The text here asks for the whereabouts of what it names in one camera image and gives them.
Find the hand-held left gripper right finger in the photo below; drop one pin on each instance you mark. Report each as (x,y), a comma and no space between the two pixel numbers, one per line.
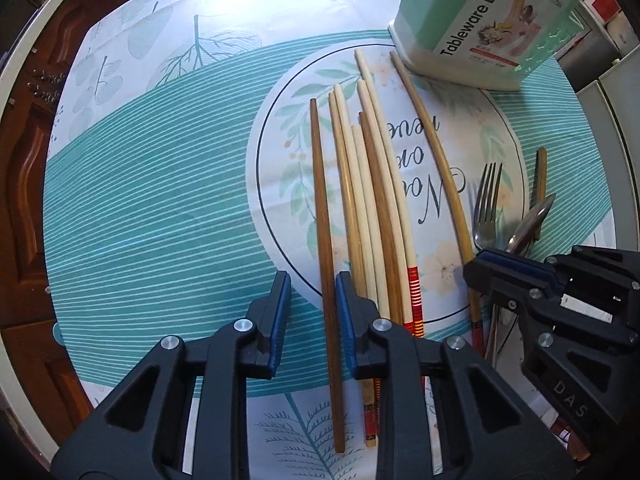
(345,320)

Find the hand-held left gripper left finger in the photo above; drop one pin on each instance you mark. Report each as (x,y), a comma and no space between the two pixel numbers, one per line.
(282,320)

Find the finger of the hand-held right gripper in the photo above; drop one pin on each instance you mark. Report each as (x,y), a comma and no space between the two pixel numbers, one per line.
(495,280)
(520,264)

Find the metal spoon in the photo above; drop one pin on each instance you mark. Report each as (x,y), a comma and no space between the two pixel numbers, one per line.
(527,225)

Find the metal fork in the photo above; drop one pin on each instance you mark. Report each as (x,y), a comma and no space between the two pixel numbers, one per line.
(487,230)

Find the green utensil holder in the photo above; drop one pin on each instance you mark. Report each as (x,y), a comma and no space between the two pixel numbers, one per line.
(450,5)

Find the teal leaf print tablecloth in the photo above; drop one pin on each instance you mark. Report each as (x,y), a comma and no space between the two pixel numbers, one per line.
(175,210)

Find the grey frosted door cabinet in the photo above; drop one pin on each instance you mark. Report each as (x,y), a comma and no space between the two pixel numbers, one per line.
(585,50)

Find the red white box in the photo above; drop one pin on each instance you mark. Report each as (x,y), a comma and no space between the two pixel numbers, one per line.
(602,2)

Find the brown wooden base cabinets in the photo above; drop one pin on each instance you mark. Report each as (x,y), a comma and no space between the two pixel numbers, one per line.
(30,185)

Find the white kitchen countertop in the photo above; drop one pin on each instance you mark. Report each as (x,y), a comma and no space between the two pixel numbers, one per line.
(35,15)

